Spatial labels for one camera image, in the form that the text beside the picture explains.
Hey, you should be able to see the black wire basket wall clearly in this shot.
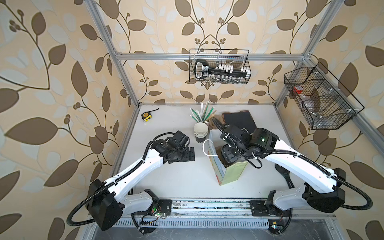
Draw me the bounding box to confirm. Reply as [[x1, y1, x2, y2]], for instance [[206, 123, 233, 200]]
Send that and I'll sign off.
[[284, 62, 365, 130], [189, 48, 252, 85]]

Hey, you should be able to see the black socket set tool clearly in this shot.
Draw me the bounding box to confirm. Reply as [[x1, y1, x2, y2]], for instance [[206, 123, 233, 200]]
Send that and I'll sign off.
[[193, 60, 251, 79]]

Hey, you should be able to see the painted paper gift bag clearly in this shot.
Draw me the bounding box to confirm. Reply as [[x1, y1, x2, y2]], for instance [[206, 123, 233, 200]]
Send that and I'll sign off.
[[203, 130, 248, 186]]

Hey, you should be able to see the black wire basket back wall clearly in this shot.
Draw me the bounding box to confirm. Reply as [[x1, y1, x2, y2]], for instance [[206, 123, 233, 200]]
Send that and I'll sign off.
[[189, 48, 252, 85]]

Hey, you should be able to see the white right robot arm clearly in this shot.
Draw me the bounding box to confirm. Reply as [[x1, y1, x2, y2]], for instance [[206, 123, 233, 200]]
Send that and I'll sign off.
[[212, 118, 373, 216]]

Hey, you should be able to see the black wire basket right wall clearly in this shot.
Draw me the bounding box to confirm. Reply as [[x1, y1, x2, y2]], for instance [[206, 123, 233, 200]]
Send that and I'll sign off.
[[284, 62, 365, 130]]

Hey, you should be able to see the yellow black tape measure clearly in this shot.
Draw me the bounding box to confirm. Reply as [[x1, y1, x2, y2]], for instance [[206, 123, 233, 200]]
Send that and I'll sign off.
[[141, 108, 159, 122]]

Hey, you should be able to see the black adjustable wrench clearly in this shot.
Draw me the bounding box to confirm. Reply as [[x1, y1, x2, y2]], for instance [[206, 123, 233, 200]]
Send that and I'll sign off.
[[275, 164, 295, 189]]

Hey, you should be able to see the pink cup with straws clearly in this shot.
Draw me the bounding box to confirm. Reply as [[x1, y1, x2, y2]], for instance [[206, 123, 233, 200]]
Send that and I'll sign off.
[[190, 101, 217, 124]]

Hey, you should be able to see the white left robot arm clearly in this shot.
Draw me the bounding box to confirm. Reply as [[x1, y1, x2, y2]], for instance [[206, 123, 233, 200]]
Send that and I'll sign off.
[[66, 131, 195, 231]]

